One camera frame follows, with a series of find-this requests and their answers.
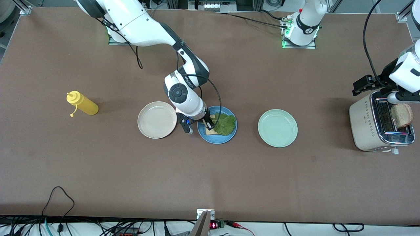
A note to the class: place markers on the aluminium profile corner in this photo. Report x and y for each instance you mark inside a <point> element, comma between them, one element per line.
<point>402,15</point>
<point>24,9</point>

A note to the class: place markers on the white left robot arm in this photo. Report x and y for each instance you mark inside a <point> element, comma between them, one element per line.
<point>308,13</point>

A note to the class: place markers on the beige round plate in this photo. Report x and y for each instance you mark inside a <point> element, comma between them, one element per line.
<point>157,120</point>

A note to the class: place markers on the metal rack with lights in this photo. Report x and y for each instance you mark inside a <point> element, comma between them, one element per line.
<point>211,6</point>

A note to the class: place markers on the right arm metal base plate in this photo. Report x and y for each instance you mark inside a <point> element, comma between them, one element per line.
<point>142,39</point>

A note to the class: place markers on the beige chrome toaster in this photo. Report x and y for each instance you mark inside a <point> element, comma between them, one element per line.
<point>364,124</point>

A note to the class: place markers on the blue round plate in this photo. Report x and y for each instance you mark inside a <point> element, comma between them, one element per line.
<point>217,141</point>

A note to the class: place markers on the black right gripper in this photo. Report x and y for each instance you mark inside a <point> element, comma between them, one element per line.
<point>206,117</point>

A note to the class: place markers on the light green round plate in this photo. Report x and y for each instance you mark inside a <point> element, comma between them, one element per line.
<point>277,128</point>

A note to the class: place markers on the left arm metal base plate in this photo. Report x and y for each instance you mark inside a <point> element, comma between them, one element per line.
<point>295,47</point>

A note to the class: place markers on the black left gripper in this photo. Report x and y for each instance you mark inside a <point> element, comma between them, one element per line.
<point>384,81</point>

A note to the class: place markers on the yellow squeeze bottle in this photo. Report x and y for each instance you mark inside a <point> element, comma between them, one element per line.
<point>87,106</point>

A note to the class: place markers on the brown crust bread slice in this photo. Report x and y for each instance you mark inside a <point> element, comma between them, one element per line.
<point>210,132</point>
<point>402,115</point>

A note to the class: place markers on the metal camera pole bracket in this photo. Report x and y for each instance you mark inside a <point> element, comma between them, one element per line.
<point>205,226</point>

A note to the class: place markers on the green lettuce leaf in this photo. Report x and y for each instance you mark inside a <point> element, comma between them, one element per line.
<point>226,126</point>

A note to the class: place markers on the circuit board with red display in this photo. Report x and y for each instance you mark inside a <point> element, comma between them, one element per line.
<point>214,225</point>

